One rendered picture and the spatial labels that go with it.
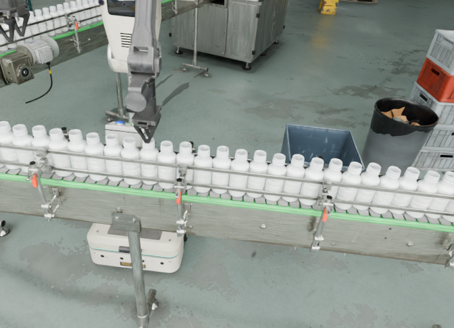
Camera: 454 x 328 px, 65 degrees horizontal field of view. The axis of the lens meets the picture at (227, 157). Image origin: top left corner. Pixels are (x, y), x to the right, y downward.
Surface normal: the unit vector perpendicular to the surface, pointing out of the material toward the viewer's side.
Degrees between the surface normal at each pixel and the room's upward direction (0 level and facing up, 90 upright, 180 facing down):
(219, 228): 90
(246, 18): 90
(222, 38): 90
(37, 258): 0
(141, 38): 61
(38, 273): 0
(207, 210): 90
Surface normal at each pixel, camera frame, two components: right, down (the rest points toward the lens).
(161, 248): 0.02, -0.40
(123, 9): -0.08, 0.58
